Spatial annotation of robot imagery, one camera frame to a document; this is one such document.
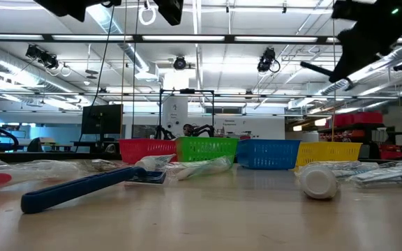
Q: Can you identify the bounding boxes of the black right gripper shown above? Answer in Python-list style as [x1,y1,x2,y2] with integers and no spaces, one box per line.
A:
[329,0,397,84]

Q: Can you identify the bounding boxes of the clear razor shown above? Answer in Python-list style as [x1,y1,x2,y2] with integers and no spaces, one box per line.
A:
[82,158,118,172]
[347,166,402,189]

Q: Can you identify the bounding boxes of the white striped toothpaste tube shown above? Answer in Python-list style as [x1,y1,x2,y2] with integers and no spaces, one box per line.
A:
[134,153,177,172]

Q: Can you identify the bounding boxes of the teal toothbrush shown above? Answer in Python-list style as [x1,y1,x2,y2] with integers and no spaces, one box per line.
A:
[167,155,235,181]

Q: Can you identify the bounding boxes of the black ceiling spotlights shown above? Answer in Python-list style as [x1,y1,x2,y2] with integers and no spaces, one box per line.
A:
[25,44,59,70]

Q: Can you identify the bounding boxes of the red storage bins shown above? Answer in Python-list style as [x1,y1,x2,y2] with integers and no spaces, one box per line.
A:
[333,111,384,128]

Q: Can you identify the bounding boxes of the yellow plastic basket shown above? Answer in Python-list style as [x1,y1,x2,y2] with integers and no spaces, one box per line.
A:
[293,141,362,170]

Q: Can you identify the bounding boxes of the black monitor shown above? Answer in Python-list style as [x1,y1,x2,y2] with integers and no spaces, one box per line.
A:
[81,103,124,135]

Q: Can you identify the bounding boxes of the black background robot arms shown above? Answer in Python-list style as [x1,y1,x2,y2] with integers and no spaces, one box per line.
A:
[154,123,216,140]

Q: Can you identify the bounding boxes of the white plastic bottle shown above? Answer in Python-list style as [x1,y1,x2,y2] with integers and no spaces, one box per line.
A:
[298,164,340,200]

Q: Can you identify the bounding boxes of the blue plastic basket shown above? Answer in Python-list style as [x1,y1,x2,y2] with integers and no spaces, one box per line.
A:
[236,139,302,171]

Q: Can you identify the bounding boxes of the red plastic basket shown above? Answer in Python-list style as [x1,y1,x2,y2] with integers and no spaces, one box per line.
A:
[119,138,178,165]

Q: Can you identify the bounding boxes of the green plastic basket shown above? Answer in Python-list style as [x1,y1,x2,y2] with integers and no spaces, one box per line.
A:
[175,136,239,163]

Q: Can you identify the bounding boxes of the dark office chair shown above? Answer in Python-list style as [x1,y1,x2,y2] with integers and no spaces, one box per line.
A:
[26,137,45,153]

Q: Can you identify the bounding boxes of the white cable ring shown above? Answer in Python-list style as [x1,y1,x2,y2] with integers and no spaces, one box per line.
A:
[137,3,157,26]

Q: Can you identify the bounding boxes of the black round ceiling camera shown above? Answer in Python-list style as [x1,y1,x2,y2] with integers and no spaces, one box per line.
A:
[172,55,187,70]

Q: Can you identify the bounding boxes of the black hanging cable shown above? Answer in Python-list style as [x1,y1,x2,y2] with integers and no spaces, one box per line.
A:
[95,5,117,105]

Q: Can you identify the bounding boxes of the black overhead frame beam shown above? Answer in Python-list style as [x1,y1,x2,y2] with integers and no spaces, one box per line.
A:
[0,33,402,45]

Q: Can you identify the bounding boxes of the black ceiling camera with cable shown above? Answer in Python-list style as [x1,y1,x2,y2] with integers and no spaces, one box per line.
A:
[256,47,281,74]

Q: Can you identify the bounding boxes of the black station frame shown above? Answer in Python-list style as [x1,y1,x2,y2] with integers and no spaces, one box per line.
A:
[158,89,216,140]

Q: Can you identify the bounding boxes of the black table edge frame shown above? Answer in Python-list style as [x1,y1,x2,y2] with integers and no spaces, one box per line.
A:
[0,150,121,163]

